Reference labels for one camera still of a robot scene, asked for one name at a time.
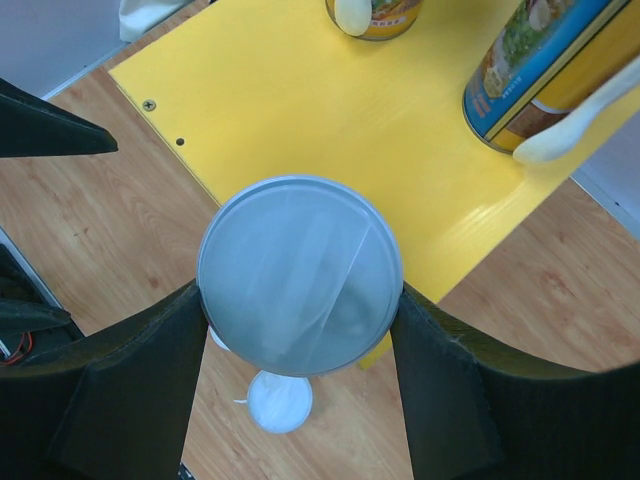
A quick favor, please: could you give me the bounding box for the small yellow white-lid can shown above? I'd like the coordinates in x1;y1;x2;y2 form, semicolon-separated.
209;327;230;351

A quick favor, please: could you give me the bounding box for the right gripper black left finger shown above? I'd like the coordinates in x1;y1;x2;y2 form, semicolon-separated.
1;283;207;479

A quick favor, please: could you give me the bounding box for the blue porridge can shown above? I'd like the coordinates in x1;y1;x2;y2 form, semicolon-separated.
325;0;423;41

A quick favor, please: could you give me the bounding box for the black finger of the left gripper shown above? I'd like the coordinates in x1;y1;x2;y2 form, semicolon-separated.
0;79;118;158

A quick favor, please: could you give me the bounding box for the yellow wooden cabinet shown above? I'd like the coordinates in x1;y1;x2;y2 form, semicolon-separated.
111;1;639;370

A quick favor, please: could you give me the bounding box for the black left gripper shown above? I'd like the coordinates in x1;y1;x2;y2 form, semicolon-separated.
1;245;73;367

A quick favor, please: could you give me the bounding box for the cream white cloth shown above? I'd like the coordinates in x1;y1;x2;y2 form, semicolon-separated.
118;0;191;43

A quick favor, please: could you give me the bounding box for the yellow-green can clear lid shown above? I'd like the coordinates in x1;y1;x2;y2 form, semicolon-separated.
235;370;313;434

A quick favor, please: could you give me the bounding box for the purple-label can with spoon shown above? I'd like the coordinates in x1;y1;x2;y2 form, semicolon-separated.
463;0;639;153

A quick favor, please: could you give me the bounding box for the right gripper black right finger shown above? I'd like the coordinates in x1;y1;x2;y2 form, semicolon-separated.
391;287;639;479

